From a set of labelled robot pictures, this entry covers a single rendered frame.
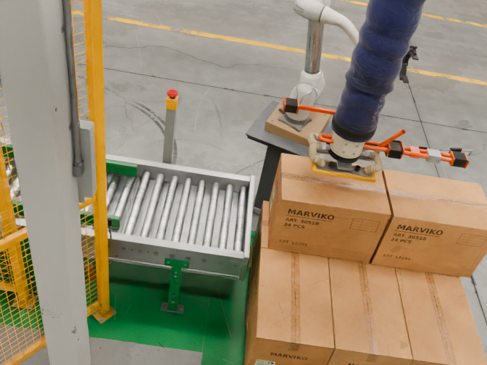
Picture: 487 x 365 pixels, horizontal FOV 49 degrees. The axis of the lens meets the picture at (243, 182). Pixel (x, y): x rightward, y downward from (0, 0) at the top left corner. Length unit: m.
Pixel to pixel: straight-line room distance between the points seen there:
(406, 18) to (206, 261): 1.62
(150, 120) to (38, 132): 3.28
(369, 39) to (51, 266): 1.60
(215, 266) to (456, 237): 1.34
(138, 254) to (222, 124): 2.16
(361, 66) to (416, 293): 1.36
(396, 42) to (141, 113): 2.96
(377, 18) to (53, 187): 1.49
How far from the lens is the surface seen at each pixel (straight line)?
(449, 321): 3.16
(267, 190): 3.91
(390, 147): 2.88
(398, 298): 3.12
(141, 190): 3.31
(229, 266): 3.00
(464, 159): 3.01
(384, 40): 2.44
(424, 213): 3.05
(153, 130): 4.71
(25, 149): 1.65
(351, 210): 2.89
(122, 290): 3.49
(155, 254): 3.01
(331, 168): 2.79
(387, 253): 3.16
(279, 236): 3.01
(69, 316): 2.23
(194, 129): 4.77
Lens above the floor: 2.81
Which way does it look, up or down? 41 degrees down
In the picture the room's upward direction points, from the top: 11 degrees clockwise
